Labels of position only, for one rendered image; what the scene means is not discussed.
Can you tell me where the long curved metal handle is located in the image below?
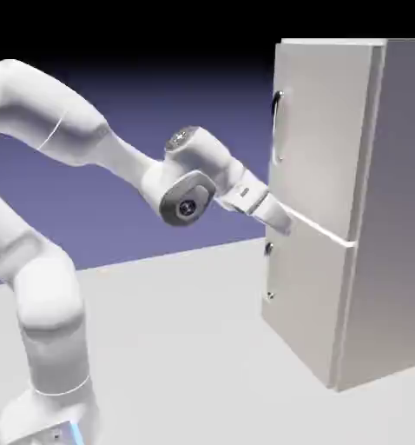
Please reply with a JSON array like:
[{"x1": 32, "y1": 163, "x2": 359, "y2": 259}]
[{"x1": 270, "y1": 90, "x2": 286, "y2": 164}]

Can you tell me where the short curved metal handle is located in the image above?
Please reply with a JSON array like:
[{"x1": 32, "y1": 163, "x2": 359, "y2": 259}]
[{"x1": 264, "y1": 240, "x2": 275, "y2": 302}]

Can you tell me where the tall grey cabinet door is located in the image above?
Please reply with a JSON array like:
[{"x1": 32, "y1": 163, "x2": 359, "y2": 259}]
[{"x1": 267, "y1": 38, "x2": 386, "y2": 241}]

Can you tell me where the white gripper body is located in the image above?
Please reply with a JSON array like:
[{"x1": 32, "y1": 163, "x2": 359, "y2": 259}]
[{"x1": 250, "y1": 191, "x2": 293, "y2": 236}]

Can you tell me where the short grey cabinet door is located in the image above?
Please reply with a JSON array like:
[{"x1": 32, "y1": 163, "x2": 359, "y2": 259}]
[{"x1": 260, "y1": 207, "x2": 357, "y2": 389}]

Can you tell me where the light grey cabinet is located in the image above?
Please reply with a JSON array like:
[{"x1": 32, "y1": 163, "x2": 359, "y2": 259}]
[{"x1": 260, "y1": 37, "x2": 415, "y2": 393}]

